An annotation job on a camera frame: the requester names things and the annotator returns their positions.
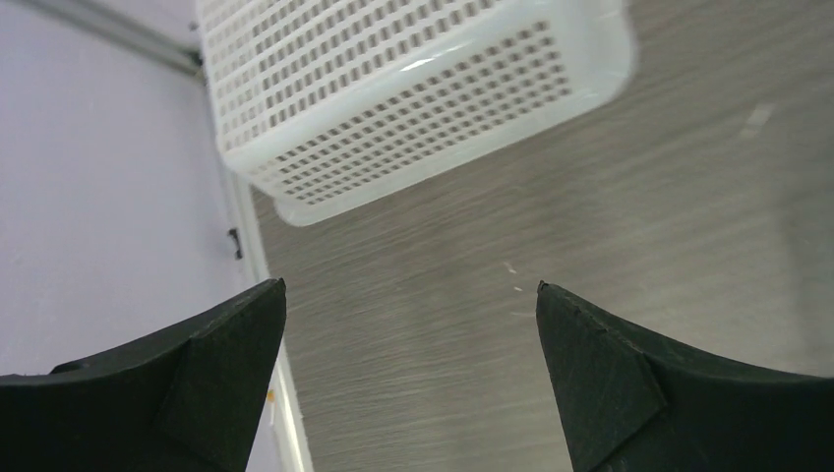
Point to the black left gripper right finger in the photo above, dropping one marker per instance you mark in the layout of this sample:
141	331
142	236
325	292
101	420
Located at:
632	399

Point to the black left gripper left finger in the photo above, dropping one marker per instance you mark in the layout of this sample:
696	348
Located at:
188	397

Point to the white perforated plastic basket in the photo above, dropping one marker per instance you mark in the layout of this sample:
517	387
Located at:
326	106

